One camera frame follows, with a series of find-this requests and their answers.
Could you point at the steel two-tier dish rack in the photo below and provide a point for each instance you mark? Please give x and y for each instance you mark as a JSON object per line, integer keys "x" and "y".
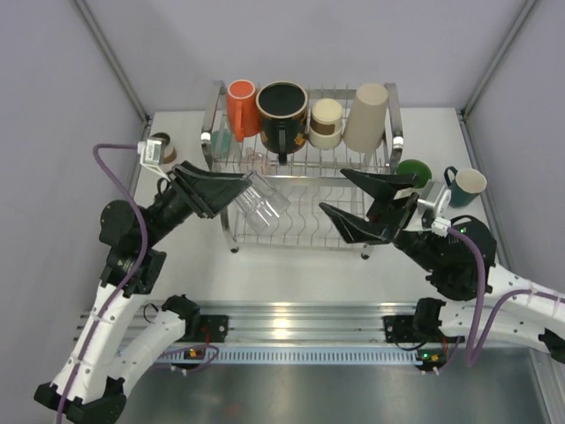
{"x": 311, "y": 176}

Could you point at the clear glass cup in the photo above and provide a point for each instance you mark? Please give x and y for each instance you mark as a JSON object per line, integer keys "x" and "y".
{"x": 261, "y": 204}

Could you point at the black mug with orange print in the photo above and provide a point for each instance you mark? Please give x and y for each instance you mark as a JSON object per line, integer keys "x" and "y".
{"x": 283, "y": 108}

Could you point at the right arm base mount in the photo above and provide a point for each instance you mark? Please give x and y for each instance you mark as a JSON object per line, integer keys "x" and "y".
{"x": 399, "y": 330}

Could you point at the dark teal mug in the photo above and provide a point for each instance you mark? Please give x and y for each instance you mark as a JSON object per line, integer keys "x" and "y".
{"x": 465, "y": 185}

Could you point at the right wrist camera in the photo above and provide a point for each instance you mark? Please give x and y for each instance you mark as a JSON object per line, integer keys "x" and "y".
{"x": 428, "y": 215}

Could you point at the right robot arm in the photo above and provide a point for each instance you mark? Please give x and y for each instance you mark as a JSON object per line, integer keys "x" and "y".
{"x": 479, "y": 298}

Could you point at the beige paper cup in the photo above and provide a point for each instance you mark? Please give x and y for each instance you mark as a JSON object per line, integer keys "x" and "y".
{"x": 365, "y": 125}

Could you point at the cream mug green inside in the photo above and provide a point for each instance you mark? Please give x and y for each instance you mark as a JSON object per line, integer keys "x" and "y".
{"x": 416, "y": 167}

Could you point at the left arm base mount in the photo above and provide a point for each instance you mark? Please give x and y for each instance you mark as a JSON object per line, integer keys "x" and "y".
{"x": 212, "y": 329}

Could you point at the perforated cable duct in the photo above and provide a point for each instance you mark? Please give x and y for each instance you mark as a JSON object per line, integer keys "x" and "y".
{"x": 319, "y": 355}

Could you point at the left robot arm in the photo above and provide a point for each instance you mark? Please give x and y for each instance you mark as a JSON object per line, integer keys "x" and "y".
{"x": 98, "y": 377}

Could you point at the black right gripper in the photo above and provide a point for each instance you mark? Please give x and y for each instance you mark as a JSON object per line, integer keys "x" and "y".
{"x": 387, "y": 217}

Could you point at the pink translucent tumbler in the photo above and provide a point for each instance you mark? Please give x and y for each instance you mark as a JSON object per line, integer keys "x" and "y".
{"x": 257, "y": 162}

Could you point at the aluminium frame post left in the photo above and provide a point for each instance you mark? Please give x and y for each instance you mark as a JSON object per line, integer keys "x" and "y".
{"x": 101, "y": 41}

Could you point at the teal cup behind rack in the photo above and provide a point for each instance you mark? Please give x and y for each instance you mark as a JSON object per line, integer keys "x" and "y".
{"x": 220, "y": 143}

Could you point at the aluminium frame post right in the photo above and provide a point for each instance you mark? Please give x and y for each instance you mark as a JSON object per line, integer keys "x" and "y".
{"x": 519, "y": 22}

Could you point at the steel cup cream brown sleeve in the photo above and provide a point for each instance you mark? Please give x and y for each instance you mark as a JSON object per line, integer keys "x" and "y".
{"x": 326, "y": 124}

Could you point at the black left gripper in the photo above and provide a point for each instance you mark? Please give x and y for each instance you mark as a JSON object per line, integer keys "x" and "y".
{"x": 205, "y": 192}

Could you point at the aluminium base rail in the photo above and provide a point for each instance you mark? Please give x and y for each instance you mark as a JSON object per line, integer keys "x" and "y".
{"x": 286, "y": 323}

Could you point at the aluminium frame post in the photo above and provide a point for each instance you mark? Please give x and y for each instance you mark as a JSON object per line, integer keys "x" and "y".
{"x": 101, "y": 41}
{"x": 519, "y": 22}

